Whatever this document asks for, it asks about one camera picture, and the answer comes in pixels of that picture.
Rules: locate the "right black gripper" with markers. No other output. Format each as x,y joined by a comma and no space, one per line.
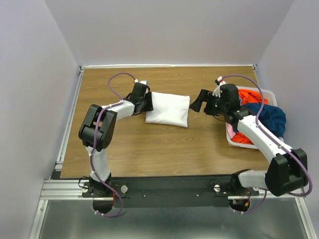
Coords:
205,95

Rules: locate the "white plastic laundry basket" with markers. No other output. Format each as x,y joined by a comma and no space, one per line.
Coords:
270,96

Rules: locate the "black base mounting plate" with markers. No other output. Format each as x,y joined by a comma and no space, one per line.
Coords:
164,192

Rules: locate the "aluminium table frame rail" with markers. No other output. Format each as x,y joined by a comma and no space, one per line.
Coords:
54,178

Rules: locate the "pink t shirt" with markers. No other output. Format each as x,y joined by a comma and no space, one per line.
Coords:
230,131

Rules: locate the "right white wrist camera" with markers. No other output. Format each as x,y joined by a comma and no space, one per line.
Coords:
218,82

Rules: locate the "orange t shirt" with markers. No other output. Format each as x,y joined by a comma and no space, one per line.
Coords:
247,97

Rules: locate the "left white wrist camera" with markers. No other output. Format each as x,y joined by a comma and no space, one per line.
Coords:
142,82

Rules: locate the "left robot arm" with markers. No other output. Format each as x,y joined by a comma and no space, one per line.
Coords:
97,129

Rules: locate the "white t shirt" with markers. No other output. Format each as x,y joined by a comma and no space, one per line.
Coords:
169,109

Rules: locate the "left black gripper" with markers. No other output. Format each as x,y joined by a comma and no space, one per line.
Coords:
149,106

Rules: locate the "navy blue t shirt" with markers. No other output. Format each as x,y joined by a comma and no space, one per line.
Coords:
274,119

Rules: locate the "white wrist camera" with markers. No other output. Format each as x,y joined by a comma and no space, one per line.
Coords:
218,82
142,82

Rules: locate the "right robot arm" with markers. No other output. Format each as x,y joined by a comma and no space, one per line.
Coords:
287,169

